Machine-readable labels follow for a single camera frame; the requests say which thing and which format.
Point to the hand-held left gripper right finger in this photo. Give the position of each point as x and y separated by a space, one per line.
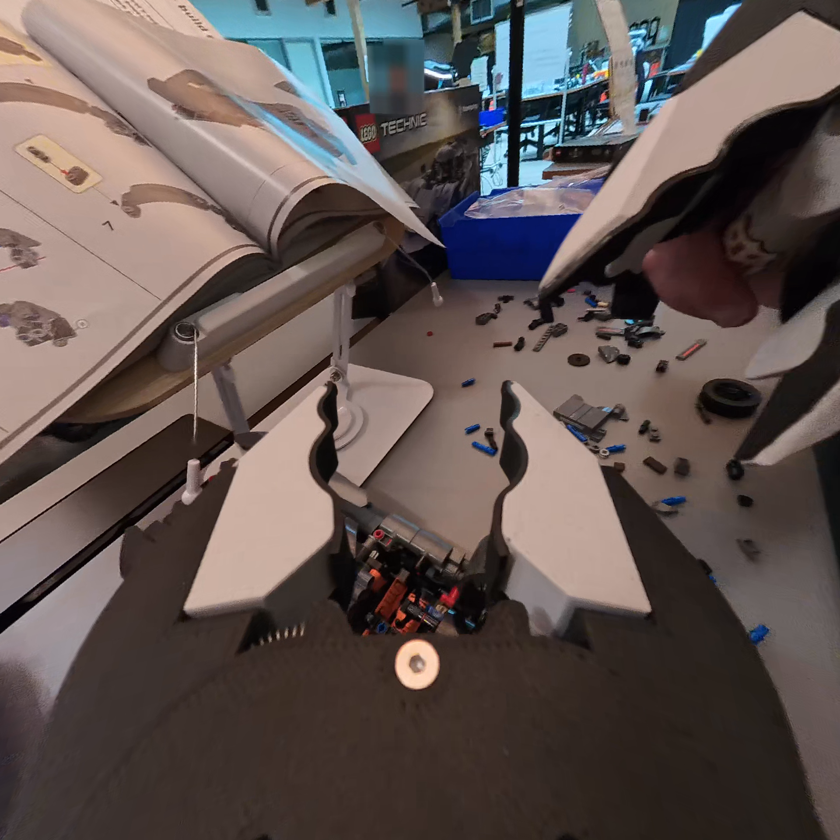
571 525

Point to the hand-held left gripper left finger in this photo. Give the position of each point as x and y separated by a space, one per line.
269 525

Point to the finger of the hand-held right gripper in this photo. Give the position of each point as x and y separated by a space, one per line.
689 131
807 407

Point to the grey lego panel assembly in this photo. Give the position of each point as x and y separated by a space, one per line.
587 415

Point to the grey lego car model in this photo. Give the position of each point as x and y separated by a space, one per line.
413 577

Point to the white instruction booklet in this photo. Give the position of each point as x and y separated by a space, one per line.
131 197

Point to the black lego wheel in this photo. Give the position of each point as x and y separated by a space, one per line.
730 397

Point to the long blue lego pin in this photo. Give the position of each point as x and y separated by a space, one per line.
484 449
576 432

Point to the grey lego slope tile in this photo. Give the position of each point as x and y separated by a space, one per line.
665 508

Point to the black angled lego connector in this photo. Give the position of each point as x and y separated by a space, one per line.
735 469

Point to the black flat lego liftarm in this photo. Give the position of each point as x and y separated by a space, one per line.
655 465

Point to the black lego pin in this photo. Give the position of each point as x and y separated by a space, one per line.
491 438

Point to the pile of small lego pieces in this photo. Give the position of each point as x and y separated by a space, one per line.
649 430

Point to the grey red-striped lego tile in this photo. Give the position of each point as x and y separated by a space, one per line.
691 349

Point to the black lego dish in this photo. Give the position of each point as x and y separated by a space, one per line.
579 359

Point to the grey curved lego shell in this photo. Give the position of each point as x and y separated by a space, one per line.
609 354

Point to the black lego set box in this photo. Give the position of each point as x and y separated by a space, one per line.
426 144

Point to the small black rounded brick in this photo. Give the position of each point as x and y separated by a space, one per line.
745 500

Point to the grey studded slope piece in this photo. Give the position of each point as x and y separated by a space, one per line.
682 466

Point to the clear plastic bags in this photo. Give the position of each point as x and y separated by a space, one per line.
531 200

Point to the blue plastic bin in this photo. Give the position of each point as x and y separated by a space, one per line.
499 243

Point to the grey lego bracket piece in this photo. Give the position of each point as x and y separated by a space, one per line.
749 549

